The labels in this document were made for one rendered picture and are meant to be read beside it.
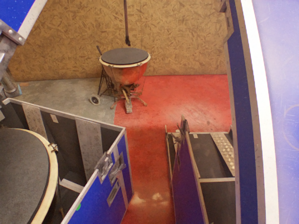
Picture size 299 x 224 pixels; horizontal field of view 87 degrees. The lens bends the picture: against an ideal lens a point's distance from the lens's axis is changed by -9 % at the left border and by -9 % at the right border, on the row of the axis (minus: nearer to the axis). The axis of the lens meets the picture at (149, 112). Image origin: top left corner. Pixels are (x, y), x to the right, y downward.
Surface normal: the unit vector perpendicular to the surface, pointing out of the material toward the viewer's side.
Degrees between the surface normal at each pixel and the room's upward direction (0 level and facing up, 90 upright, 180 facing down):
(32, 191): 0
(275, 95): 42
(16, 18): 90
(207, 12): 90
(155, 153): 0
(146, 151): 0
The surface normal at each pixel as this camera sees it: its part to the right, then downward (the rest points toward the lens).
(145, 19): 0.06, 0.61
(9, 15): 0.95, 0.20
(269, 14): 0.00, -0.18
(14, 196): 0.00, -0.79
